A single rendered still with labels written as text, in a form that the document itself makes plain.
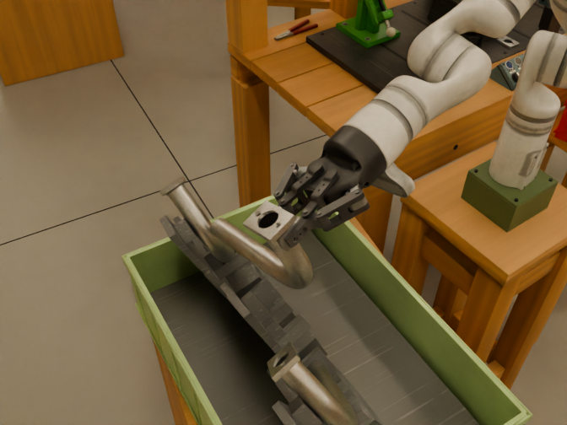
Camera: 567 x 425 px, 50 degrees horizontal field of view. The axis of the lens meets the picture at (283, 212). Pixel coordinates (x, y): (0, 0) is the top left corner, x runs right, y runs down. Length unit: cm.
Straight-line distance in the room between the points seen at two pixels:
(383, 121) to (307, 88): 99
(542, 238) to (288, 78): 80
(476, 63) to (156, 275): 73
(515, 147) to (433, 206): 23
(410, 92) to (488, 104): 95
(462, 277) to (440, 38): 77
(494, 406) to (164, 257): 64
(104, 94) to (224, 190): 102
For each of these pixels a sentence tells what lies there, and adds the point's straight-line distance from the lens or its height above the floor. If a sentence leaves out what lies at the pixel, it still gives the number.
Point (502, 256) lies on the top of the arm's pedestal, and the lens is 136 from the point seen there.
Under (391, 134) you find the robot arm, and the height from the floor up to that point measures 138.
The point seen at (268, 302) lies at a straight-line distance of 110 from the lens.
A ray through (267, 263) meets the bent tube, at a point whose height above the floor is 118.
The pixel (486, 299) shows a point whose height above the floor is 73.
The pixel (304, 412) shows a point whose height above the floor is 113.
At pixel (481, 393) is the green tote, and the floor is 91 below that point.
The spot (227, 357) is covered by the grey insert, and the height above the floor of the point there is 85.
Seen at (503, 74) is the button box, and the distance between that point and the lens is 177.
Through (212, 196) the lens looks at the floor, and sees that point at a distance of 268.
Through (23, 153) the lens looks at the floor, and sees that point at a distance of 313.
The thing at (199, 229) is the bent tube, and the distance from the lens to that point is 95.
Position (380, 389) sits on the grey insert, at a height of 85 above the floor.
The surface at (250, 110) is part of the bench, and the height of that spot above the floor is 67.
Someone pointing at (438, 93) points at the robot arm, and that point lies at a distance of 77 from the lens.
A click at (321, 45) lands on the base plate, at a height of 90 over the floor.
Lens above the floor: 181
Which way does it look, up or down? 44 degrees down
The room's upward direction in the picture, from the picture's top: straight up
